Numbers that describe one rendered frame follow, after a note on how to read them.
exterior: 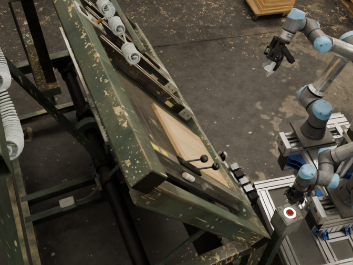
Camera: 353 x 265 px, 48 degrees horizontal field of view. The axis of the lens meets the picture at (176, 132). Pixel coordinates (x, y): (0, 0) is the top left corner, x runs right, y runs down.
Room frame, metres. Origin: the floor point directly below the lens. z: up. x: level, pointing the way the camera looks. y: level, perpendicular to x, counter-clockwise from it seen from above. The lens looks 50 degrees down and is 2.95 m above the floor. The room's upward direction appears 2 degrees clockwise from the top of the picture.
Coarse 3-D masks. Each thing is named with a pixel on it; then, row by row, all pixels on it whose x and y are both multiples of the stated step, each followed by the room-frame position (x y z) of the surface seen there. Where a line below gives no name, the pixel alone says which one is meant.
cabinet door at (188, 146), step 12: (156, 108) 1.51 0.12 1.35; (168, 120) 1.50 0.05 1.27; (168, 132) 1.34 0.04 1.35; (180, 132) 1.48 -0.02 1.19; (192, 132) 1.66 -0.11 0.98; (180, 144) 1.32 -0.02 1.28; (192, 144) 1.47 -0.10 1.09; (180, 156) 1.19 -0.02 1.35; (192, 156) 1.30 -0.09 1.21; (216, 180) 1.25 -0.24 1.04
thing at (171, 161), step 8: (160, 152) 0.99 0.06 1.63; (168, 152) 1.05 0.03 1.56; (160, 160) 0.99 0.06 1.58; (168, 160) 1.00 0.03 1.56; (176, 160) 1.04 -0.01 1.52; (176, 168) 1.02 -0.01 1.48; (184, 168) 1.04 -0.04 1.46; (200, 184) 1.08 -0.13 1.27; (216, 184) 1.14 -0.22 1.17; (216, 192) 1.12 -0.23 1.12; (224, 192) 1.15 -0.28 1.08; (232, 192) 1.21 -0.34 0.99; (232, 200) 1.17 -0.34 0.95; (240, 200) 1.20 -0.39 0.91
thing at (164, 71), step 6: (90, 6) 2.05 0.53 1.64; (96, 6) 2.12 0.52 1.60; (96, 12) 2.07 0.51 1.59; (126, 36) 2.14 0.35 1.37; (132, 42) 2.15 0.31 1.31; (138, 48) 2.17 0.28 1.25; (144, 54) 2.19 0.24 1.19; (150, 60) 2.21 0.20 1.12; (156, 66) 2.22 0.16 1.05; (162, 72) 2.24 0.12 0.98
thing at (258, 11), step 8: (248, 0) 4.68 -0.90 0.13; (256, 0) 4.59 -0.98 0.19; (264, 0) 4.38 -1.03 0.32; (272, 0) 4.41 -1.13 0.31; (280, 0) 4.43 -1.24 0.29; (288, 0) 4.46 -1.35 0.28; (256, 8) 4.49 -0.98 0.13; (264, 8) 4.40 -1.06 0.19; (272, 8) 4.41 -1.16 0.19; (280, 8) 4.44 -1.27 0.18; (288, 8) 4.48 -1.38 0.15; (256, 16) 4.40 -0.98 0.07
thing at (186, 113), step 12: (108, 12) 1.68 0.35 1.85; (96, 24) 1.62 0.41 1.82; (108, 48) 1.64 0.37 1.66; (120, 60) 1.67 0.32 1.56; (132, 72) 1.69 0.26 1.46; (144, 72) 1.76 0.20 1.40; (144, 84) 1.72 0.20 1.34; (156, 84) 1.75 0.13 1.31; (156, 96) 1.75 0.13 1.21; (168, 96) 1.79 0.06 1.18; (180, 108) 1.82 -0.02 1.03
